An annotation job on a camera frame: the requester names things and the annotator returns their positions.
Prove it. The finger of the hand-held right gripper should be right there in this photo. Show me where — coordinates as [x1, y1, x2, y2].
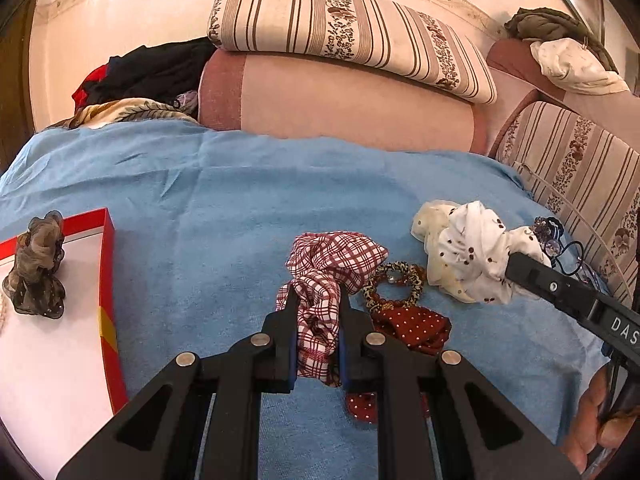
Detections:
[504, 251, 608, 328]

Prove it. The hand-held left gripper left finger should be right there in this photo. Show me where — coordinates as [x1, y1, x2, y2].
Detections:
[55, 284, 301, 480]

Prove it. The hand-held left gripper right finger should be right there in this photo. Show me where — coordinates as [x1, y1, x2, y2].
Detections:
[338, 285, 581, 480]

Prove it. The white cherry print scrunchie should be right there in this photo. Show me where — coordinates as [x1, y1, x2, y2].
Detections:
[445, 201, 553, 306]

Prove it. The reddish bead bracelet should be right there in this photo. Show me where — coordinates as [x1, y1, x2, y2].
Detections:
[372, 265, 418, 311]

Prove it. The dark red polka dot scrunchie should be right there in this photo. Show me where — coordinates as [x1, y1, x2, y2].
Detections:
[346, 307, 453, 426]

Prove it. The cream sheer polka dot scrunchie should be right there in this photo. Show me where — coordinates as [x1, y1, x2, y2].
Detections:
[411, 200, 481, 306]

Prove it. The red white plaid scrunchie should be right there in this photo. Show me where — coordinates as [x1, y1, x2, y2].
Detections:
[276, 231, 390, 387]

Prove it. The red box with white inside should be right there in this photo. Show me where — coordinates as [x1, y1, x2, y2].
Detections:
[0, 207, 130, 466]

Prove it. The person's right hand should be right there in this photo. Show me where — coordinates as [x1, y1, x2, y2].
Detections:
[562, 364, 640, 473]

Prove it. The leopard print scrunchie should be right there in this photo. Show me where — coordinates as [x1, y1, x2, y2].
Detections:
[361, 261, 425, 313]

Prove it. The striped floral seat cushion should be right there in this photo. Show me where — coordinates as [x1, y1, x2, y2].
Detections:
[487, 101, 640, 306]

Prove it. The pink sofa armrest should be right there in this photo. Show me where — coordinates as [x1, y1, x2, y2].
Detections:
[486, 40, 640, 133]

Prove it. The blue blanket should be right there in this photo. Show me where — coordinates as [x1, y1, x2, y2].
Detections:
[0, 120, 613, 480]

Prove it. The white crumpled cloth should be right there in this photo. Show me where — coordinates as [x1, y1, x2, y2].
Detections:
[530, 37, 630, 95]

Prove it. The olive green cloth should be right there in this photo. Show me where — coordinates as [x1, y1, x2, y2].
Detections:
[504, 7, 621, 73]

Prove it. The pink sofa bolster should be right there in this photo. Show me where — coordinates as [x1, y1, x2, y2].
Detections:
[197, 50, 488, 156]

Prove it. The dark sheer organza scrunchie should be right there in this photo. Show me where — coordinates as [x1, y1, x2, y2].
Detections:
[1, 212, 67, 322]

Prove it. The beige floral cloth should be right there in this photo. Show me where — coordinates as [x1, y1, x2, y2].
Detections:
[47, 97, 201, 131]

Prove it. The striped floral pillow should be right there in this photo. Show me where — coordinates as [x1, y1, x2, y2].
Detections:
[207, 0, 498, 106]

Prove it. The pile of dark clothes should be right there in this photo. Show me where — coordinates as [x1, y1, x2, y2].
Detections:
[85, 37, 217, 108]

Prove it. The red cloth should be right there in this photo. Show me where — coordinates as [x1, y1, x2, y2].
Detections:
[71, 65, 111, 108]

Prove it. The wooden door with glass panel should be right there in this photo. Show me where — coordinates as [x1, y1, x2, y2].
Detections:
[0, 0, 38, 173]

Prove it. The black elastic hair tie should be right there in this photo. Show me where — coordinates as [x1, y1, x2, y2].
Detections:
[555, 240, 603, 283]

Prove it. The beaded dark hair tie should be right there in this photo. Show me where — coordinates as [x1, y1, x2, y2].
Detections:
[532, 216, 566, 261]

